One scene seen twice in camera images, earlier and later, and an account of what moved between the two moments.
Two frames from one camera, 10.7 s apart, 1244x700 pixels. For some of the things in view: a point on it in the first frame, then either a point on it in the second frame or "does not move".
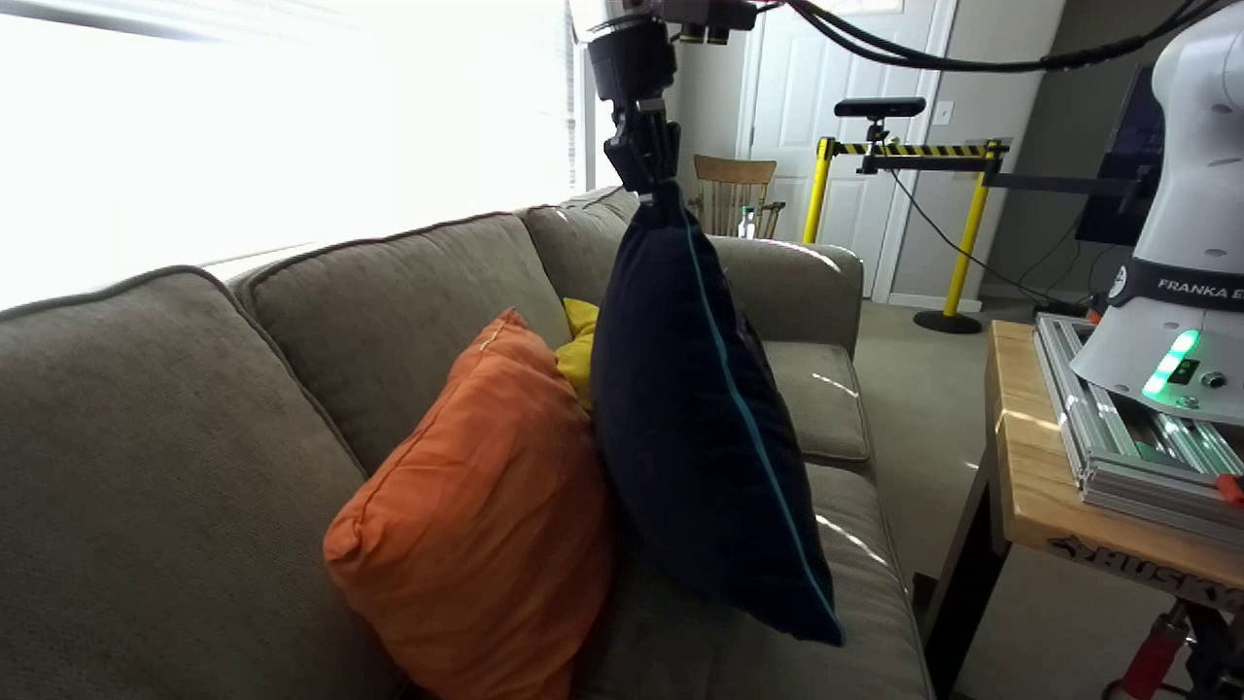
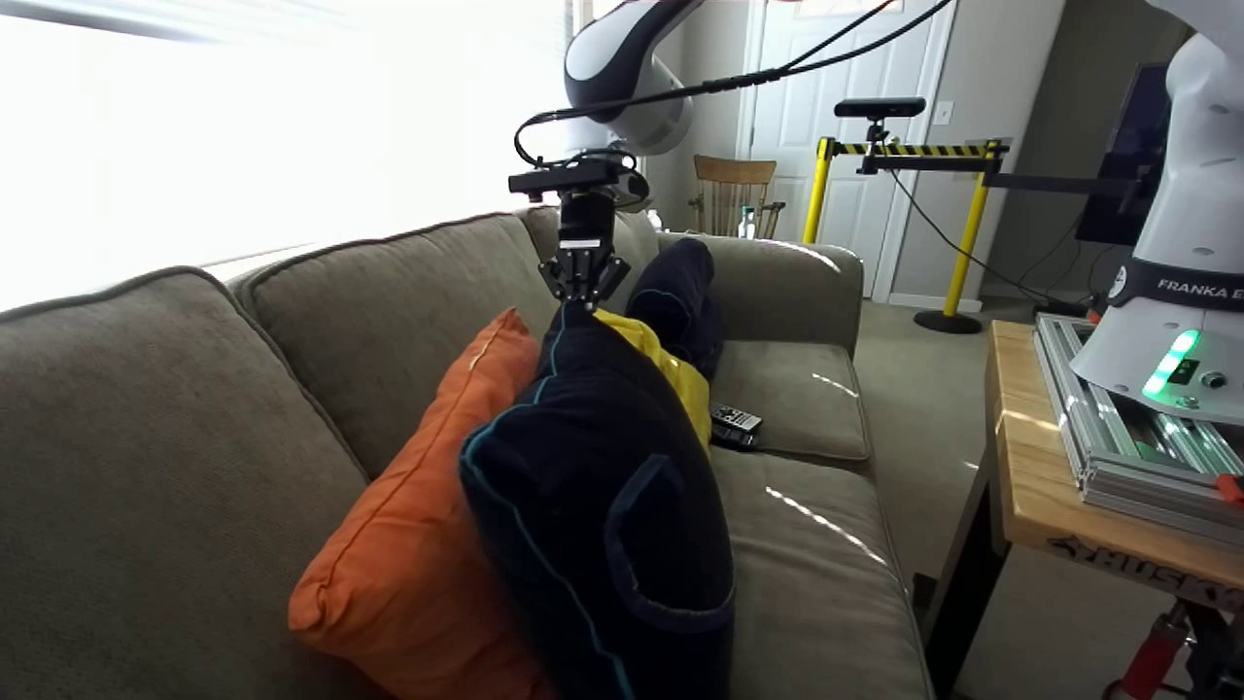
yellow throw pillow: x=575 y=352 → x=689 y=390
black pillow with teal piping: x=696 y=429 → x=609 y=486
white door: x=802 y=71 does not move
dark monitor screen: x=1126 y=181 does not move
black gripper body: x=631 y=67 → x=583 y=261
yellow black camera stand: x=877 y=154 does not move
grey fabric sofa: x=174 y=448 does not move
